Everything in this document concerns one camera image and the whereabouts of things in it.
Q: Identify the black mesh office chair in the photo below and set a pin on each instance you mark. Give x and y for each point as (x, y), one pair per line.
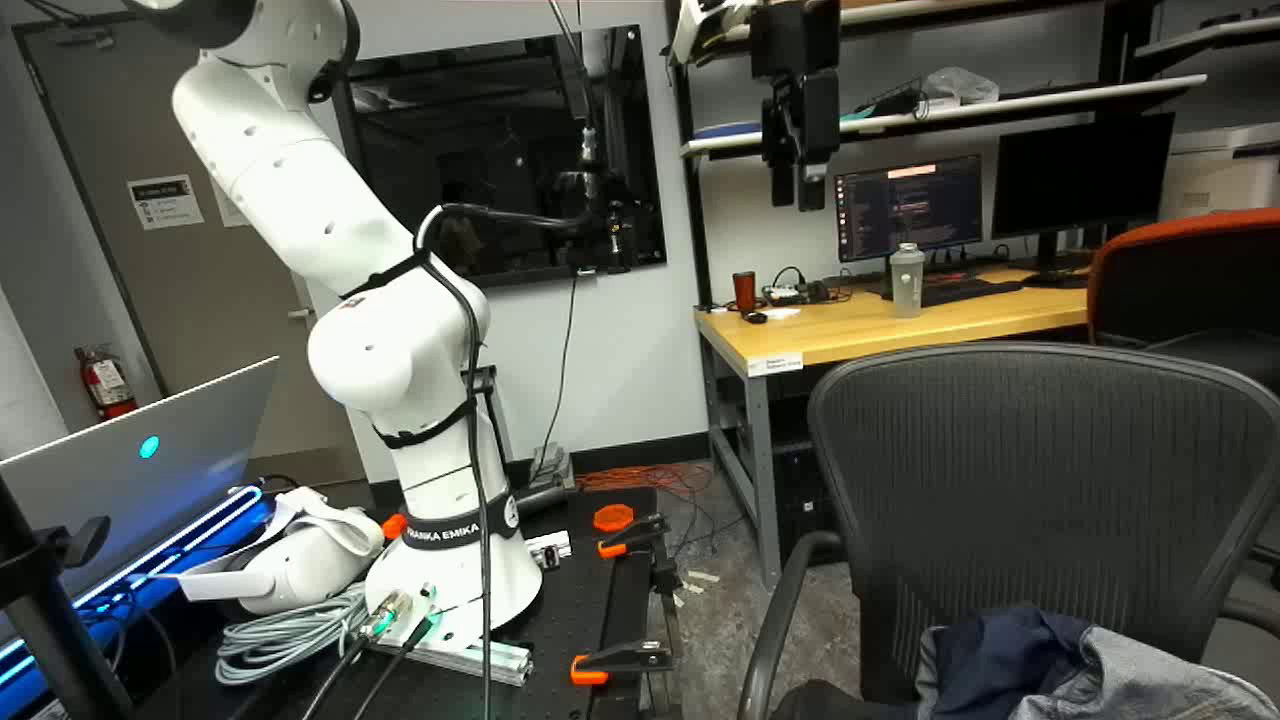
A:
(1042, 466)

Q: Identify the silver laptop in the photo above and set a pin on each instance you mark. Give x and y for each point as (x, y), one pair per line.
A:
(135, 483)

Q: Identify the white printed door sign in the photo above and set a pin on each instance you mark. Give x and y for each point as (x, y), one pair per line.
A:
(164, 200)

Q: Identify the grey door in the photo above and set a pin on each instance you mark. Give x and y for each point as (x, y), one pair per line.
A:
(203, 320)

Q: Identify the orange round disc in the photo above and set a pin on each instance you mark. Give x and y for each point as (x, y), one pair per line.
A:
(614, 517)

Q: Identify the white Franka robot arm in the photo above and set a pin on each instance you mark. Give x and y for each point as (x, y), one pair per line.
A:
(384, 362)

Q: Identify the grey power brick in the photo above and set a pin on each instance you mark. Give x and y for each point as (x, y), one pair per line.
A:
(547, 483)

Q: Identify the orange black bar clamp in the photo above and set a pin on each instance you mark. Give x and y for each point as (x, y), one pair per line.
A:
(630, 546)
(605, 663)

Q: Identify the black wall screen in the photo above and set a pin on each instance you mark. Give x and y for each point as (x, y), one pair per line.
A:
(532, 134)

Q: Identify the plain white door paper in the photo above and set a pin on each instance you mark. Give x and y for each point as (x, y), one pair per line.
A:
(227, 206)

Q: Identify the black tripod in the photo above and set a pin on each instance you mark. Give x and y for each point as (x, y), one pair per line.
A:
(46, 626)

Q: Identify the blue jean jacket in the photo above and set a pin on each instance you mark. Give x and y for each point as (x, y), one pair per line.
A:
(1067, 667)

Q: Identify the black keyboard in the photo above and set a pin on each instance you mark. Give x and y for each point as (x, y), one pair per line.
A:
(967, 287)

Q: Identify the black metal shelf unit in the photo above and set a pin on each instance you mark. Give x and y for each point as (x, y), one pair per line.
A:
(1012, 101)

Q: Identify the wooden top workbench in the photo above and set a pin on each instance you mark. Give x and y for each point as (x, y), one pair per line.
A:
(855, 331)

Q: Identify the dark computer monitor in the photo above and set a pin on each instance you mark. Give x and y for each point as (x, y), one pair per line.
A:
(1083, 174)

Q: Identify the grey water bottle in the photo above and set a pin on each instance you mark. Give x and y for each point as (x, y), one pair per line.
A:
(907, 283)

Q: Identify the white bag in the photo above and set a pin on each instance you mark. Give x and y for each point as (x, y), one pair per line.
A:
(957, 91)

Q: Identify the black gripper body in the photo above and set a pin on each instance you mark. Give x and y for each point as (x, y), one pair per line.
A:
(797, 65)

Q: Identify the lit computer monitor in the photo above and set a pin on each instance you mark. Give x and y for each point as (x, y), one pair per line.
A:
(907, 206)

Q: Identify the red fire extinguisher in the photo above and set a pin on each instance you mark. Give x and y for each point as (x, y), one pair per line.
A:
(104, 387)

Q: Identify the white VR headset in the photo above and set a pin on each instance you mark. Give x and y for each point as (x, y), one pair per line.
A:
(304, 553)

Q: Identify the white box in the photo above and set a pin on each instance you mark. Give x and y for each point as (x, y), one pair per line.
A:
(1224, 187)

